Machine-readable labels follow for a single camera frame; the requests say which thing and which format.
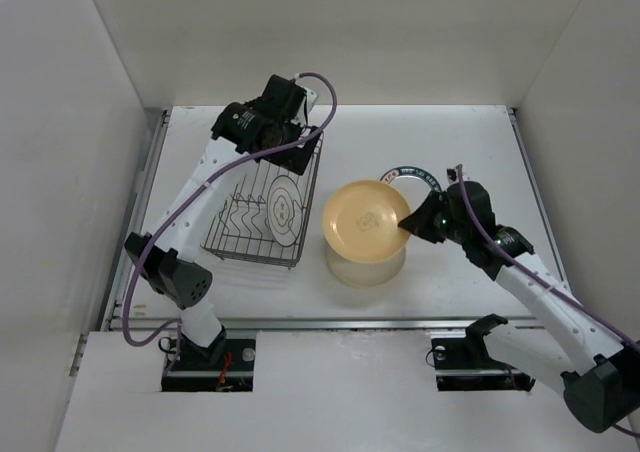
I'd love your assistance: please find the grey wire dish rack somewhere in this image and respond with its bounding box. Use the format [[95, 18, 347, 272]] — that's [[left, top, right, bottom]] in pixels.
[[201, 137, 323, 269]]

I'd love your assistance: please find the cream white plate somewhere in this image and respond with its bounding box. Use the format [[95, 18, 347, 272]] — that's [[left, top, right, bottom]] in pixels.
[[325, 243, 406, 288]]

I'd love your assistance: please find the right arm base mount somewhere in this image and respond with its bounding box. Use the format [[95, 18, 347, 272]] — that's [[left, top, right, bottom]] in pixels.
[[425, 336, 536, 392]]

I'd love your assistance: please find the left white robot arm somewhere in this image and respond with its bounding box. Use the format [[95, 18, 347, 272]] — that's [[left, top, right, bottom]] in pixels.
[[123, 74, 329, 369]]

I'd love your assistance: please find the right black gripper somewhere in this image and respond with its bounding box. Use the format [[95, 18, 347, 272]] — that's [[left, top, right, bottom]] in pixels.
[[398, 190, 470, 246]]

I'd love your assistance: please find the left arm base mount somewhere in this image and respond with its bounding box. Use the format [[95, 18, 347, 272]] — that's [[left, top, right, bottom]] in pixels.
[[158, 335, 257, 393]]

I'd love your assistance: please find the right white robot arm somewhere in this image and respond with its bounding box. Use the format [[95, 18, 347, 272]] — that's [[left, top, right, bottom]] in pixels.
[[399, 167, 639, 433]]

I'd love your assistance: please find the plate with patterned blue rim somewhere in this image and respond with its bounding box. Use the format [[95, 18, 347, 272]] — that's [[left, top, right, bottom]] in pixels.
[[380, 166, 442, 192]]

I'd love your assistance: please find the yellow bear plate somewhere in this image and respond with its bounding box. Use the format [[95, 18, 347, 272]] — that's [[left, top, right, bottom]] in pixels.
[[322, 180, 411, 264]]

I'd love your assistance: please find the front aluminium rail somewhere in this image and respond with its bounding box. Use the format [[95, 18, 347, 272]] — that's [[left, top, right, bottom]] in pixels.
[[101, 317, 544, 332]]

